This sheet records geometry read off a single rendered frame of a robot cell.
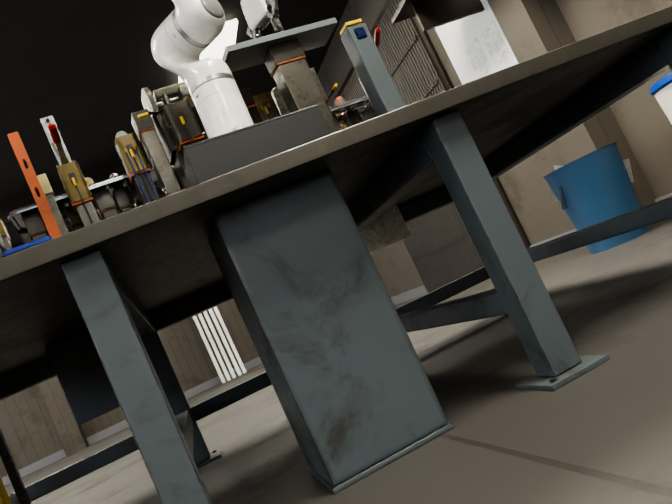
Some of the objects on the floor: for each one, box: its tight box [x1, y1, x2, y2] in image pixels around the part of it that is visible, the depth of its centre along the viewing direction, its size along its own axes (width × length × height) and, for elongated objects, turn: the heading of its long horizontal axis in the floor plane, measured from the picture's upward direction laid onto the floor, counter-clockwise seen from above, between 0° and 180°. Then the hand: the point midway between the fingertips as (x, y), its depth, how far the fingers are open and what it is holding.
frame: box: [0, 27, 672, 504], centre depth 204 cm, size 256×161×66 cm, turn 25°
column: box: [209, 170, 454, 494], centre depth 155 cm, size 31×31×66 cm
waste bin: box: [543, 142, 650, 254], centre depth 371 cm, size 50×46×58 cm
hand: (270, 37), depth 192 cm, fingers open, 8 cm apart
